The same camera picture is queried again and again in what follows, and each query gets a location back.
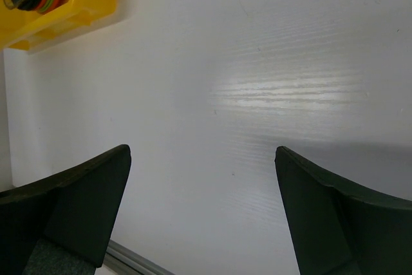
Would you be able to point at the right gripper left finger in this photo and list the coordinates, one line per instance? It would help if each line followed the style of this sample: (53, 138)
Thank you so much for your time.
(62, 224)

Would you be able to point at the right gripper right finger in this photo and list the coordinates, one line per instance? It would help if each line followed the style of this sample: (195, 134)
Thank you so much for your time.
(339, 226)

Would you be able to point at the yellow plastic bin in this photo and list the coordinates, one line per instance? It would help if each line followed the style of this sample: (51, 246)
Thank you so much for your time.
(24, 30)

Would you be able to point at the aluminium rail front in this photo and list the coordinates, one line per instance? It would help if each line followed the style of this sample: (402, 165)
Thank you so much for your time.
(122, 260)

